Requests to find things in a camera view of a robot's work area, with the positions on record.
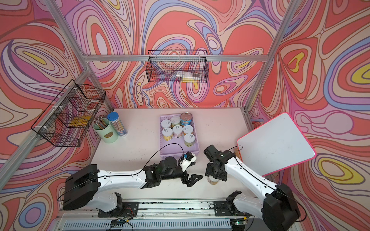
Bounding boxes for beige lid can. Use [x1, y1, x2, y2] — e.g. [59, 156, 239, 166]
[207, 176, 219, 185]

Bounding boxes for green label can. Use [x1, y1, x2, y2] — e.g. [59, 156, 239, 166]
[184, 133, 196, 147]

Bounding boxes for silver pull tab can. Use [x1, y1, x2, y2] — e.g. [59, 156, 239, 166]
[172, 125, 184, 138]

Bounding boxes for purple perforated plastic basket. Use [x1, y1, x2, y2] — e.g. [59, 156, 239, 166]
[160, 112, 199, 159]

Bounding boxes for orange label can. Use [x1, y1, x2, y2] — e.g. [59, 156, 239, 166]
[183, 125, 194, 135]

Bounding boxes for pink label can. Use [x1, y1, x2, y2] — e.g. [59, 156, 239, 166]
[161, 119, 172, 129]

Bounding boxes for blue label soup can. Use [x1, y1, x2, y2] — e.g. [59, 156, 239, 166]
[180, 112, 193, 127]

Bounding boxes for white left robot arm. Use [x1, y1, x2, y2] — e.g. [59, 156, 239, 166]
[58, 152, 203, 213]

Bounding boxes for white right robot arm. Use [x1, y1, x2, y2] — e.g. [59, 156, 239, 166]
[204, 145, 301, 231]

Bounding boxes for whiteboard with pink rim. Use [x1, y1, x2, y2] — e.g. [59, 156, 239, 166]
[237, 113, 317, 176]

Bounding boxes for green pencil cup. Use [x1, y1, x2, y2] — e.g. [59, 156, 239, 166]
[93, 116, 119, 143]

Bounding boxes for blue lid pencil jar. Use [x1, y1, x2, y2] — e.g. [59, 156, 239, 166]
[107, 112, 128, 137]

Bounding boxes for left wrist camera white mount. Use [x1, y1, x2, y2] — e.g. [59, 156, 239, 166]
[178, 152, 197, 172]

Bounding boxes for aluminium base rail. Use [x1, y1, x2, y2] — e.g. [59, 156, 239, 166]
[49, 197, 298, 231]

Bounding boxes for markers in wire basket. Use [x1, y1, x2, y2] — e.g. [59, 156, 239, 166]
[176, 71, 201, 83]

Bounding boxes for yellow item in wire basket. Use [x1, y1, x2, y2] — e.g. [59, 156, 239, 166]
[69, 116, 91, 128]

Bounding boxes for black wire basket back wall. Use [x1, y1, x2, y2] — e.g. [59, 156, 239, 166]
[145, 49, 209, 83]

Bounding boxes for black wire basket wall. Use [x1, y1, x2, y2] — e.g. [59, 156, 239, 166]
[31, 80, 106, 147]
[145, 49, 209, 83]

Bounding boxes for black wire basket left wall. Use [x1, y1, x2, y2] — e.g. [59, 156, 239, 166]
[31, 80, 106, 147]

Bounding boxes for aluminium frame post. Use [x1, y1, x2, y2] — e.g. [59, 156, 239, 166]
[244, 0, 302, 113]

